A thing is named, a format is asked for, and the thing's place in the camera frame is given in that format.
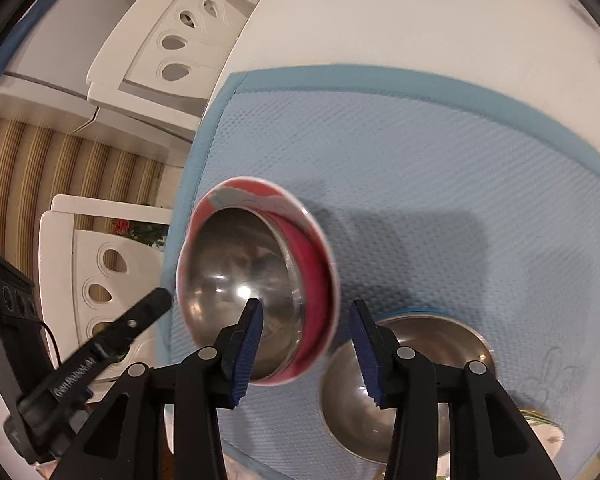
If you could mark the red steel bowl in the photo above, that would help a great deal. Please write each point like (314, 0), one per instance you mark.
(230, 260)

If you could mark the floral seat cushion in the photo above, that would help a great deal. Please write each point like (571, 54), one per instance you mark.
(140, 232)

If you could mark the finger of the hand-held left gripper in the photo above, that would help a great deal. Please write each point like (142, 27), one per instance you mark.
(140, 317)

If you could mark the striped rug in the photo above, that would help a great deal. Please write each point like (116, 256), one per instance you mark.
(40, 170)

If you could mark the grey cabinet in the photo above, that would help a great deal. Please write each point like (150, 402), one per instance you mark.
(65, 35)

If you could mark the light blue table mat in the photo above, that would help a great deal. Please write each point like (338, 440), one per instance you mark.
(430, 185)

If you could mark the white chair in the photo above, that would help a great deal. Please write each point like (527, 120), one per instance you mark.
(65, 270)
(145, 70)

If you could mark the floral white plate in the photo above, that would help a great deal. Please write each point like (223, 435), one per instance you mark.
(547, 435)

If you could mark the blue steel bowl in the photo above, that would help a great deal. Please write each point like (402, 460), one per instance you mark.
(430, 335)

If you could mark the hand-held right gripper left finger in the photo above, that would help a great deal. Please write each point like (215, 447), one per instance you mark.
(247, 350)

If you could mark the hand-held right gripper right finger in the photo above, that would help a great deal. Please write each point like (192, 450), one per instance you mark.
(365, 345)

